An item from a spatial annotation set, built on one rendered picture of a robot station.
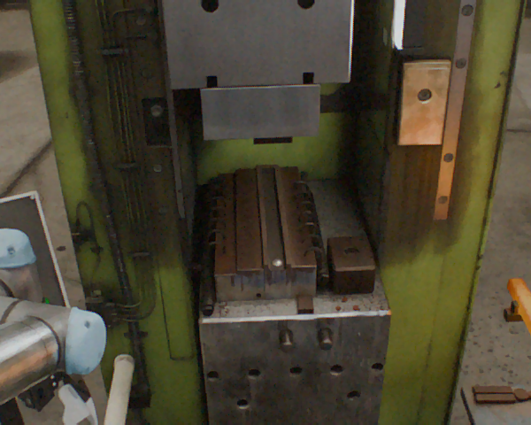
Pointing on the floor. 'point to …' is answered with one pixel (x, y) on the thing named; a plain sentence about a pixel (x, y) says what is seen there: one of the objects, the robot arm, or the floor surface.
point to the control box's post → (10, 413)
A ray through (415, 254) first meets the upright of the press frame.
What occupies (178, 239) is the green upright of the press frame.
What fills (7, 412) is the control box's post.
